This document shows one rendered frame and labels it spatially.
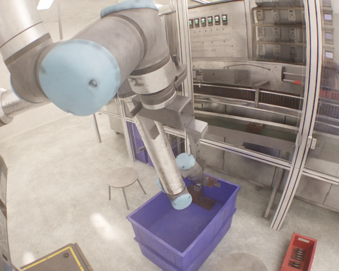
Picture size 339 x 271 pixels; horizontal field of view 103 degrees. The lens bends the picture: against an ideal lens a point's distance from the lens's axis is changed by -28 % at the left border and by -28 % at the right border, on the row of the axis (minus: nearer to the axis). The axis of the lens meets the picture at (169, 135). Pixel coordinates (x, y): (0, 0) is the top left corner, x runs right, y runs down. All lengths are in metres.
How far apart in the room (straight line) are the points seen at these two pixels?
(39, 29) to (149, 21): 0.17
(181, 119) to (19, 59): 0.30
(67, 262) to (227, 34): 2.05
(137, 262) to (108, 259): 0.21
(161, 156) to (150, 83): 0.38
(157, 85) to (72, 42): 0.18
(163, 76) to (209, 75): 1.15
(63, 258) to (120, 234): 0.58
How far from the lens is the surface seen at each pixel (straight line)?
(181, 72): 0.40
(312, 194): 1.72
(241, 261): 1.10
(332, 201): 1.76
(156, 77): 0.32
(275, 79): 1.60
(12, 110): 0.79
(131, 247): 1.47
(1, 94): 0.83
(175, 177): 0.73
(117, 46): 0.22
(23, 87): 0.33
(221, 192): 1.32
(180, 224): 1.26
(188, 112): 0.38
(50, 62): 0.21
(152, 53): 0.31
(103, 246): 1.54
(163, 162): 0.68
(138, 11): 0.29
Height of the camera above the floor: 1.21
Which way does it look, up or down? 24 degrees down
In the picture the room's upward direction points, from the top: 5 degrees counter-clockwise
